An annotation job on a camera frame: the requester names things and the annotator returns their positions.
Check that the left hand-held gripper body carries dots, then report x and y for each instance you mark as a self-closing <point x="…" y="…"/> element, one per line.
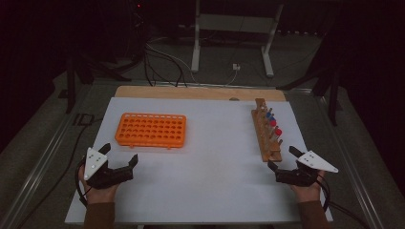
<point x="95" y="162"/>

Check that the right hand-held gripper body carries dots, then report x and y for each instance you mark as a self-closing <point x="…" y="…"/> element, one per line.
<point x="313" y="162"/>

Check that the red-capped test tube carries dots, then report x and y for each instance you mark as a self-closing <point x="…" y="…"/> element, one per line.
<point x="278" y="131"/>
<point x="272" y="122"/>

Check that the wooden test tube rack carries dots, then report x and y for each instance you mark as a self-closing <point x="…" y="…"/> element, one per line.
<point x="261" y="140"/>

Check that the orange test tube rack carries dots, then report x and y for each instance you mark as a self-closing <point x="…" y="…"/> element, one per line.
<point x="149" y="131"/>

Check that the blue-capped test tube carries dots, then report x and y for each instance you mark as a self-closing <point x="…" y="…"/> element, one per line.
<point x="266" y="110"/>
<point x="269" y="115"/>

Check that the person's right hand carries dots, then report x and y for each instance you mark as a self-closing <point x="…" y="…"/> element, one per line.
<point x="309" y="193"/>

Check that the person's left hand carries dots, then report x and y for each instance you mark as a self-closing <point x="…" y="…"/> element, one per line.
<point x="100" y="195"/>

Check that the black tripod stand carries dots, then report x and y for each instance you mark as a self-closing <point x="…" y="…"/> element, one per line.
<point x="332" y="95"/>
<point x="70" y="86"/>

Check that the white table mat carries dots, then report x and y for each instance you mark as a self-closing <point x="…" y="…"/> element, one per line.
<point x="203" y="178"/>

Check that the white power plug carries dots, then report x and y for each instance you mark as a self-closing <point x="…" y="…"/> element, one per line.
<point x="236" y="66"/>

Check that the dark equipment with red light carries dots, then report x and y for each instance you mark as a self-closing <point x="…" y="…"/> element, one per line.
<point x="137" y="19"/>

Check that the white metal stand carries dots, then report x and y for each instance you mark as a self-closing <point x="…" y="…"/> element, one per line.
<point x="235" y="24"/>

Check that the metal frame rail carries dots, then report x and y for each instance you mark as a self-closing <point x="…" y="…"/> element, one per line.
<point x="47" y="149"/>
<point x="353" y="159"/>
<point x="203" y="84"/>

